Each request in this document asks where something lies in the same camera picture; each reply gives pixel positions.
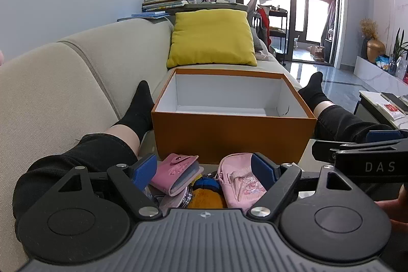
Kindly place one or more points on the plush dog toy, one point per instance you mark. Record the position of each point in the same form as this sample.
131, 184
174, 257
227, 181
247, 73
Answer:
205, 197

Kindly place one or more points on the pink card wallet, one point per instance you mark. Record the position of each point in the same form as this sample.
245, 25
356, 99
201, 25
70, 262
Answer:
172, 170

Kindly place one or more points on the white low cabinet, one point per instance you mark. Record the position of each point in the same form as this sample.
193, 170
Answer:
376, 76

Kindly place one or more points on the person's right hand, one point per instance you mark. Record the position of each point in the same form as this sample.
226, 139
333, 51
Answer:
393, 211

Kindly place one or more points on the person's leg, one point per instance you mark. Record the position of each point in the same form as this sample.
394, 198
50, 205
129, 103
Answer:
95, 157
338, 119

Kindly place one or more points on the stack of books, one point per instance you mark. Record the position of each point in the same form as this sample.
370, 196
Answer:
162, 1

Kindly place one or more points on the coffee table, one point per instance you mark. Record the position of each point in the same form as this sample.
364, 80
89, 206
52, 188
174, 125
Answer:
373, 103

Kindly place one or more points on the small cardboard box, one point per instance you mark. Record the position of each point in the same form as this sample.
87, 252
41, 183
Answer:
317, 52

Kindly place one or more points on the red and white packet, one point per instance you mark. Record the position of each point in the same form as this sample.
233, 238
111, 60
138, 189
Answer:
390, 109

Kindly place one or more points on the round silver case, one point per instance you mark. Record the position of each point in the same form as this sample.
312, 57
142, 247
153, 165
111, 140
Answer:
181, 198

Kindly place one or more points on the person's right leg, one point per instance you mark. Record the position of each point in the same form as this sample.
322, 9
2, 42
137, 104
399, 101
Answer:
338, 119

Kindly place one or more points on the blue flat book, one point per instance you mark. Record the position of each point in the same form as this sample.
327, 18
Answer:
151, 14

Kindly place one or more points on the yellow cushion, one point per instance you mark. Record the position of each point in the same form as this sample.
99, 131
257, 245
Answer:
210, 36

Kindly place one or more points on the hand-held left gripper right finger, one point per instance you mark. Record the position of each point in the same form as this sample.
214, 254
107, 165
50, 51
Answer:
263, 168

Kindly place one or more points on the beige fabric sofa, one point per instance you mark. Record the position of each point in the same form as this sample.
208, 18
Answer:
63, 84

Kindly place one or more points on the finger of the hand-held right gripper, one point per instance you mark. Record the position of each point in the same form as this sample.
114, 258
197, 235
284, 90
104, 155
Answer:
328, 149
384, 135

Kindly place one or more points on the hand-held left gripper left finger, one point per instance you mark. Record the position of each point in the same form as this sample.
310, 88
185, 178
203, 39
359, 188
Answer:
145, 170

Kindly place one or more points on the balcony door frame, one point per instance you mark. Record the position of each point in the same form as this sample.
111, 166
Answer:
336, 4

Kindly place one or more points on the dried flower bunch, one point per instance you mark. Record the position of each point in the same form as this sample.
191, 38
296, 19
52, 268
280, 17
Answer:
369, 28

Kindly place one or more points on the green potted plant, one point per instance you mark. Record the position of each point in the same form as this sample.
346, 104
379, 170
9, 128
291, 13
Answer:
400, 45

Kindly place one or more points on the red bag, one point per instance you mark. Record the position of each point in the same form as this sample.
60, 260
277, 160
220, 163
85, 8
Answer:
263, 23

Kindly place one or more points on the person's left leg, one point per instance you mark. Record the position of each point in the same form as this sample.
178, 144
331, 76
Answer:
95, 157

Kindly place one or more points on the pink printed pouch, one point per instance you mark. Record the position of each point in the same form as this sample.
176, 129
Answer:
236, 187

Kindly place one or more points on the orange cardboard box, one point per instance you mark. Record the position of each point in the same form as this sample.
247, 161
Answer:
229, 135

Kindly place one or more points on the blue snack packet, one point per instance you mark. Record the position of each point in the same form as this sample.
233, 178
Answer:
382, 62

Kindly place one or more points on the black utility cart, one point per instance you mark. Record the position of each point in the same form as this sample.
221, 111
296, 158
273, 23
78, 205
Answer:
278, 33

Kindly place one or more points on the pink cloth item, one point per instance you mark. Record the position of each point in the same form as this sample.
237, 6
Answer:
263, 56

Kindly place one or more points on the golden vase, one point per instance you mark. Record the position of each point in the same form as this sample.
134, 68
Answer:
375, 50

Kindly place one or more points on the checkered cushion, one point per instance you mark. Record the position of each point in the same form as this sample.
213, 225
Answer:
257, 41

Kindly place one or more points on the black book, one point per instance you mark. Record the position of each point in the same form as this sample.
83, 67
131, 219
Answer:
395, 101

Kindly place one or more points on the grey desk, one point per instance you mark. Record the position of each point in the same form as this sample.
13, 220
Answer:
210, 6

